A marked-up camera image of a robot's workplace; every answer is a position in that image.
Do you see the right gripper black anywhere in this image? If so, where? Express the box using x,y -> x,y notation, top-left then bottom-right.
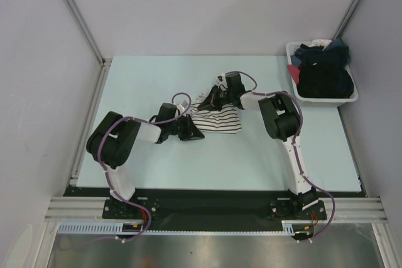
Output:
198,85 -> 234,112

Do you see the white slotted cable duct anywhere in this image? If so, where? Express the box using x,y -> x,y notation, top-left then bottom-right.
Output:
58,220 -> 315,236

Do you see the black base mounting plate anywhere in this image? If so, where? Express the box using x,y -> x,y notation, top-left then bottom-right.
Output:
62,186 -> 327,232

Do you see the black white striped tank top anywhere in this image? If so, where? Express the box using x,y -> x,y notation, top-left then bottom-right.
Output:
190,94 -> 242,134

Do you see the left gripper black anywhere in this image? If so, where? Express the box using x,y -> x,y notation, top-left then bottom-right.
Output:
167,114 -> 204,141

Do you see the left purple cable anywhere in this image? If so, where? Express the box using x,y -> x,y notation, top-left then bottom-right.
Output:
59,92 -> 191,247

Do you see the purple cable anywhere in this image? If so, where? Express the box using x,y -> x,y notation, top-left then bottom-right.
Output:
59,92 -> 191,247
219,71 -> 337,244

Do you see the left aluminium corner post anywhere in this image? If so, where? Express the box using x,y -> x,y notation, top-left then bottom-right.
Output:
63,0 -> 106,67

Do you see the aluminium corner post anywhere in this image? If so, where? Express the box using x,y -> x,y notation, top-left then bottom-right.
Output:
332,0 -> 383,41
63,0 -> 106,67

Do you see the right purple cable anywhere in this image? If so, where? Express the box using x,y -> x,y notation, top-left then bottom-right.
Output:
219,71 -> 337,244

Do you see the white plastic laundry basket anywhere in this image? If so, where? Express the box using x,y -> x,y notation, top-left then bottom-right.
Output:
285,41 -> 359,107

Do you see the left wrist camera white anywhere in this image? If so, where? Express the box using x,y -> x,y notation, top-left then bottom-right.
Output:
175,100 -> 191,115

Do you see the dark clothes pile in basket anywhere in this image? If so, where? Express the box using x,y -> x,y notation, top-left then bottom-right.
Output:
288,38 -> 354,99

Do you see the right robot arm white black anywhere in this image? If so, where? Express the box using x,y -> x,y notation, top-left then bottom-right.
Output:
197,71 -> 318,218

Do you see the right aluminium corner post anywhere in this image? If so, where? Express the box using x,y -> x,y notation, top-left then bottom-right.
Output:
332,0 -> 383,41

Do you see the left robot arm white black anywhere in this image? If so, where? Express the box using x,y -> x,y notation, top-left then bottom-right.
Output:
85,101 -> 205,218

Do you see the aluminium front rail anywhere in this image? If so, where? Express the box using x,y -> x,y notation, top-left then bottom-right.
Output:
45,196 -> 388,223

